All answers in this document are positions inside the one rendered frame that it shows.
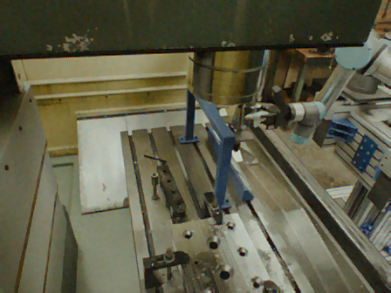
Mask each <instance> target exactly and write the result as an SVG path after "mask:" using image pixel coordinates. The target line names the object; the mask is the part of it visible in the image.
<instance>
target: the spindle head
mask: <svg viewBox="0 0 391 293"><path fill-rule="evenodd" d="M382 2H383V0H0V61H1V60H18V59H43V58H86V57H104V56H121V55H148V54H173V53H191V52H207V51H259V50H294V49H311V48H346V47H364V45H365V44H363V43H366V42H367V40H368V38H369V35H370V32H371V30H372V29H373V25H374V21H375V19H376V18H377V15H378V13H379V9H380V8H381V4H382Z"/></svg>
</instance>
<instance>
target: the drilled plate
mask: <svg viewBox="0 0 391 293"><path fill-rule="evenodd" d="M226 221H229V222H226ZM223 222H224V223H226V224H224V226H223V224H220V225H222V226H221V227H220V228H219V227H217V228H216V226H215V223H214V222H213V221H212V218H206V219H201V220H199V221H189V222H185V223H178V224H175V225H171V226H170V236H171V242H172V244H173V246H174V251H184V252H190V255H191V256H189V259H190V260H189V261H188V262H186V263H185V264H179V265H178V267H179V272H180V275H181V278H182V285H183V288H184V293H213V292H215V293H238V291H239V290H240V293H242V292H243V293H249V292H248V291H251V293H265V290H264V282H263V281H262V280H265V281H266V280H269V279H270V278H269V275H268V274H267V272H266V269H265V268H264V265H263V264H262V262H261V259H260V258H259V256H258V253H257V251H256V249H255V248H254V245H253V243H252V242H251V239H250V238H249V235H248V234H247V232H246V229H245V228H244V225H243V224H242V222H241V219H240V218H239V216H238V213H233V214H230V215H223ZM211 223H212V224H211ZM213 223H214V224H213ZM216 225H217V224H216ZM220 225H219V226H220ZM211 226H213V228H212V227H211ZM217 226H218V225H217ZM226 227H227V228H226ZM210 228H211V229H212V230H210ZM187 229H188V230H189V231H188V230H187ZM190 229H191V230H194V231H195V232H194V233H193V231H191V230H190ZM228 229H230V230H231V231H228ZM234 229H237V230H234ZM225 230H226V231H225ZM232 230H233V231H232ZM218 231H219V232H218ZM192 233H193V234H192ZM212 233H213V234H212ZM211 235H213V236H211ZM219 236H220V238H219ZM191 237H192V238H191ZM224 237H225V238H224ZM190 238H191V239H190ZM206 238H208V239H206ZM192 239H193V240H192ZM221 239H222V241H223V242H222V241H221ZM227 243H228V244H227ZM244 245H245V246H244ZM239 246H240V247H239ZM236 251H237V252H236ZM249 252H250V253H249ZM187 254H189V253H187ZM240 258H241V259H240ZM245 258H246V259H245ZM211 263H212V264H211ZM218 263H219V264H220V266H219V264H218ZM221 263H225V264H222V265H221ZM253 263H254V265H255V267H253V266H254V265H253ZM228 264H230V265H228ZM249 264H250V265H249ZM231 265H232V266H231ZM245 265H246V266H245ZM217 266H218V267H217ZM247 266H248V267H249V268H248V267H247ZM216 267H217V268H216ZM232 267H233V268H232ZM215 268H216V270H215ZM235 268H236V272H235ZM254 268H256V269H255V270H254ZM202 269H203V270H202ZM212 271H215V272H212ZM203 272H204V273H203ZM234 272H235V273H234ZM248 272H249V274H247V275H245V274H246V273H248ZM251 272H252V274H251ZM216 273H217V274H216ZM254 275H256V276H258V278H259V279H258V278H257V277H254ZM234 276H236V278H235V279H236V280H235V279H234V278H233V277H234ZM221 277H225V278H226V279H228V280H225V281H224V280H223V279H222V278H221ZM260 277H261V279H260ZM262 277H263V279H262ZM250 278H252V280H251V279H250ZM219 279H220V280H221V281H220V280H219ZM230 279H231V280H230ZM233 279H234V281H233ZM241 279H242V280H241ZM238 280H239V281H238ZM270 280H271V279H270ZM226 281H227V282H226ZM250 282H251V283H250ZM248 283H250V286H251V285H252V287H254V288H256V290H253V288H252V287H250V286H247V285H248ZM205 286H206V287H205ZM232 286H233V287H232ZM209 287H210V288H209ZM207 288H208V290H206V289H207ZM261 288H262V289H263V290H262V289H261ZM236 289H237V290H236ZM213 290H214V291H213ZM246 290H247V291H246ZM261 290H262V291H261Z"/></svg>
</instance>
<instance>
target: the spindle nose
mask: <svg viewBox="0 0 391 293"><path fill-rule="evenodd" d="M270 57H271V50H259V51H207V52H191V53H188V56H187V87H188V89H189V91H190V92H191V93H192V94H194V95H195V96H196V97H197V98H199V99H201V100H203V101H207V102H210V103H212V104H218V105H224V106H238V105H243V104H249V103H250V102H251V101H254V100H256V99H258V98H259V96H261V94H262V89H263V88H264V82H265V79H266V75H267V70H268V66H269V63H270Z"/></svg>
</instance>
